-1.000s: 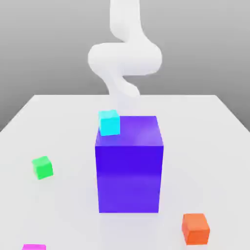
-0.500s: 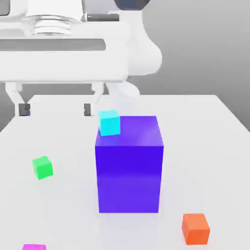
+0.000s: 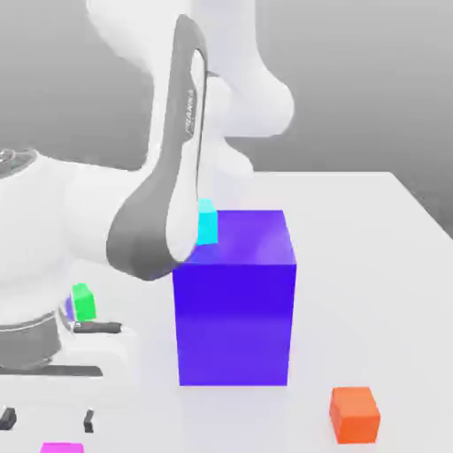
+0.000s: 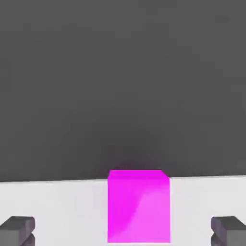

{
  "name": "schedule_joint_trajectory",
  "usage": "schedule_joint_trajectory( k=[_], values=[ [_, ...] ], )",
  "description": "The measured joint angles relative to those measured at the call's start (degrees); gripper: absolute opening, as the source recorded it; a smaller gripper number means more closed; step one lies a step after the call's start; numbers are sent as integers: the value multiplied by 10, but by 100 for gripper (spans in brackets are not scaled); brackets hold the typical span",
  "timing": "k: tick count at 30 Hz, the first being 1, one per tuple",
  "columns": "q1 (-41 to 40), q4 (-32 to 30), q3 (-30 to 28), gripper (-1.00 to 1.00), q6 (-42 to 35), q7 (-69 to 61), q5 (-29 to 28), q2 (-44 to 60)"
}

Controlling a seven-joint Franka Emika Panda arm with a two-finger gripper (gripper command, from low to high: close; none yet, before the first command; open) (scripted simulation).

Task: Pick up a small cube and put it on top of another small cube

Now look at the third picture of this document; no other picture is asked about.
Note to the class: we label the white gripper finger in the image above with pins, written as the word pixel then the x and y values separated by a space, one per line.
pixel 7 419
pixel 89 421

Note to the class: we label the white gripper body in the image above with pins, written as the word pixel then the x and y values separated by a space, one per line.
pixel 53 385

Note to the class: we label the small green cube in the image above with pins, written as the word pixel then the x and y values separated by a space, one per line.
pixel 84 302

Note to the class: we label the small cyan cube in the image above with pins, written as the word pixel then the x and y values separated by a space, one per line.
pixel 207 226

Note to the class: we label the large blue box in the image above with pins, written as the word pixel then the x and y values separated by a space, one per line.
pixel 233 318

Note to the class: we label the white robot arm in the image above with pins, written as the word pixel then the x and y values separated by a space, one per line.
pixel 88 212

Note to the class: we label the small orange cube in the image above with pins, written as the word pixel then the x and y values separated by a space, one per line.
pixel 354 416

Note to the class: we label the small magenta cube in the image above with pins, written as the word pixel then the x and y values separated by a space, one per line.
pixel 62 448

